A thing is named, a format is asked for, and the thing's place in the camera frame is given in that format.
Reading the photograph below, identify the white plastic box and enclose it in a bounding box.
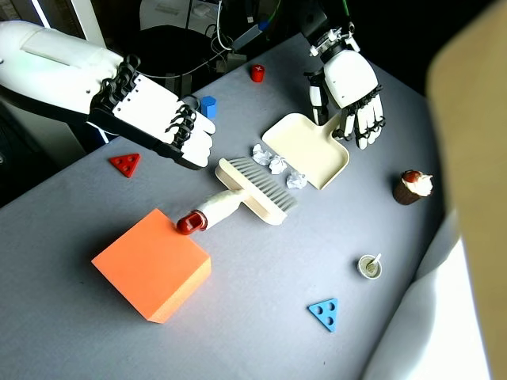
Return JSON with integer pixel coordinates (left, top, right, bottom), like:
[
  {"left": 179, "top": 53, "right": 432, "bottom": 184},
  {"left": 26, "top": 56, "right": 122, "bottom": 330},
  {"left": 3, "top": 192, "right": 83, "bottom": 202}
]
[{"left": 140, "top": 0, "right": 223, "bottom": 31}]

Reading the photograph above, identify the blurred beige panel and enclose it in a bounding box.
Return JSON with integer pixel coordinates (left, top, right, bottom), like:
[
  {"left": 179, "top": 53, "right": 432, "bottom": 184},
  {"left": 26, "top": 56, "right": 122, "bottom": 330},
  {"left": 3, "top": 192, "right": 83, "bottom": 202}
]
[{"left": 425, "top": 0, "right": 507, "bottom": 380}]

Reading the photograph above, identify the white paper ball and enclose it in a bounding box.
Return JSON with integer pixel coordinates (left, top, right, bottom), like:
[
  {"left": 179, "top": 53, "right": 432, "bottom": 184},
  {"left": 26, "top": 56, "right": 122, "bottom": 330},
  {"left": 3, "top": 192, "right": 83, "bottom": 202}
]
[
  {"left": 285, "top": 170, "right": 308, "bottom": 191},
  {"left": 251, "top": 143, "right": 273, "bottom": 165},
  {"left": 268, "top": 154, "right": 288, "bottom": 175}
]

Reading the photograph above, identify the grey adapter with blue end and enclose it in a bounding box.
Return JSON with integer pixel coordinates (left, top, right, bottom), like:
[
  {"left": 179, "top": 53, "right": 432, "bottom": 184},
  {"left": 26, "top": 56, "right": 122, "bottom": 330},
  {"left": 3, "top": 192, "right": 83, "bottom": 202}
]
[{"left": 233, "top": 19, "right": 273, "bottom": 51}]

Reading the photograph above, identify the blue hexagonal block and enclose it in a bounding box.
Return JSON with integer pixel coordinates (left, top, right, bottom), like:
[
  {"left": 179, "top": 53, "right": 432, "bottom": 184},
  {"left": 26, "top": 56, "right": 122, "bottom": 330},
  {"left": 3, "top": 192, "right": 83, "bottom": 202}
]
[{"left": 200, "top": 95, "right": 218, "bottom": 120}]

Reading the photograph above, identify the large orange foam block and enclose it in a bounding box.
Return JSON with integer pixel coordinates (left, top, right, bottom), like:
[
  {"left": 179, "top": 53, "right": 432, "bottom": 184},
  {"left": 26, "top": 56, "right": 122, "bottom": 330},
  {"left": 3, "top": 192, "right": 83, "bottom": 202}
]
[{"left": 90, "top": 208, "right": 212, "bottom": 325}]

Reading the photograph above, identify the cream brush with red cap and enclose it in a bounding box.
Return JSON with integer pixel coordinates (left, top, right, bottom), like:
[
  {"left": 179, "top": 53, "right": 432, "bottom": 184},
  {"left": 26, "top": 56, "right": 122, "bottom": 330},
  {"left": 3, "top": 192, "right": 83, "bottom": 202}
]
[{"left": 176, "top": 156, "right": 298, "bottom": 235}]

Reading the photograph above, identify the small white toy cup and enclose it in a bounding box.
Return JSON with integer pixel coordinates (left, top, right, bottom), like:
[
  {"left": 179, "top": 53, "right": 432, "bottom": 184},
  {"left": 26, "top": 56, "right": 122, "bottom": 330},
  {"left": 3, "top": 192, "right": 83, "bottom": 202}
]
[{"left": 357, "top": 254, "right": 383, "bottom": 280}]

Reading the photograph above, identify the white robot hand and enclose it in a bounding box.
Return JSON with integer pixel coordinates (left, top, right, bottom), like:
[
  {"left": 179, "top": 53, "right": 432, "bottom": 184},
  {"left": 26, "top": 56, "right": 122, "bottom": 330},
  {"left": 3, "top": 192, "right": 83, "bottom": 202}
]
[
  {"left": 0, "top": 19, "right": 217, "bottom": 172},
  {"left": 303, "top": 49, "right": 386, "bottom": 150}
]

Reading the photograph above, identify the cream plastic dustpan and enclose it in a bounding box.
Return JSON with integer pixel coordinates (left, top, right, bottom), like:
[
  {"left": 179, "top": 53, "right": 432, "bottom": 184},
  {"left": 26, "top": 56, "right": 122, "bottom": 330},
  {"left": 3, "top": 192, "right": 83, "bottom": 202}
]
[{"left": 261, "top": 112, "right": 351, "bottom": 191}]

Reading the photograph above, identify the white backdrop cloth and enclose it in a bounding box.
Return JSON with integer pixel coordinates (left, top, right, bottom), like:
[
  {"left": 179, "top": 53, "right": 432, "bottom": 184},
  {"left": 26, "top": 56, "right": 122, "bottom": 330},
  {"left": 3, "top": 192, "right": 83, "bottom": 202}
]
[{"left": 362, "top": 209, "right": 494, "bottom": 380}]

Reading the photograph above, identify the white cable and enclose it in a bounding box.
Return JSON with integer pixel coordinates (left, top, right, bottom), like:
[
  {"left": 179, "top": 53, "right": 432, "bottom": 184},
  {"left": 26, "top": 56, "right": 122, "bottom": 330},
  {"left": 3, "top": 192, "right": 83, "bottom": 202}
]
[{"left": 205, "top": 0, "right": 237, "bottom": 52}]

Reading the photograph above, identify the red triangle block with holes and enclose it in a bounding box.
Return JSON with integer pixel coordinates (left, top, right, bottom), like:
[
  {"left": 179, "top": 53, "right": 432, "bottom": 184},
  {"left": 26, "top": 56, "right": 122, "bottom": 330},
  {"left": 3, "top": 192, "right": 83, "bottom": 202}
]
[{"left": 109, "top": 153, "right": 142, "bottom": 178}]

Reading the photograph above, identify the grey tablecloth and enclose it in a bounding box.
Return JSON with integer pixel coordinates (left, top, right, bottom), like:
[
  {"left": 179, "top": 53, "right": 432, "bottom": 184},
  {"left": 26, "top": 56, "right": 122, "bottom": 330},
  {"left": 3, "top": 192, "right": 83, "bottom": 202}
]
[{"left": 0, "top": 33, "right": 463, "bottom": 380}]

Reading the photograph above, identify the brown toy cupcake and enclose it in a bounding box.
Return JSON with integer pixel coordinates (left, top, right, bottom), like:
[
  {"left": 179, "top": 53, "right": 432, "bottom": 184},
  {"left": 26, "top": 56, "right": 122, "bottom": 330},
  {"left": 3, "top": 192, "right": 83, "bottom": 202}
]
[{"left": 392, "top": 169, "right": 435, "bottom": 206}]

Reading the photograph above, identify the blue triangle block with holes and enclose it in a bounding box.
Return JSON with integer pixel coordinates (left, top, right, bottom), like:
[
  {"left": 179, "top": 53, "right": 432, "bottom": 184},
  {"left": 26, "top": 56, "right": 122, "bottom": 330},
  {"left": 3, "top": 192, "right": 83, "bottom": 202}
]
[{"left": 307, "top": 298, "right": 340, "bottom": 333}]

